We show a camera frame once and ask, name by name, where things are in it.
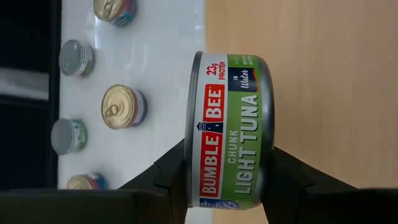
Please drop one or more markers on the green Bumble Bee tuna can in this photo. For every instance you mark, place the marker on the green Bumble Bee tuna can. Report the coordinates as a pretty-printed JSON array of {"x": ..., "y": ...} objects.
[
  {"x": 230, "y": 124},
  {"x": 65, "y": 137},
  {"x": 73, "y": 57}
]

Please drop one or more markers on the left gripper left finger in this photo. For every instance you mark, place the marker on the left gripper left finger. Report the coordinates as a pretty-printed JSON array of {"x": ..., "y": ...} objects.
[{"x": 140, "y": 205}]

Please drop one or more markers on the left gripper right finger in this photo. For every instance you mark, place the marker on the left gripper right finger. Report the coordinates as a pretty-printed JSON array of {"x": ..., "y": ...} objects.
[{"x": 311, "y": 205}]

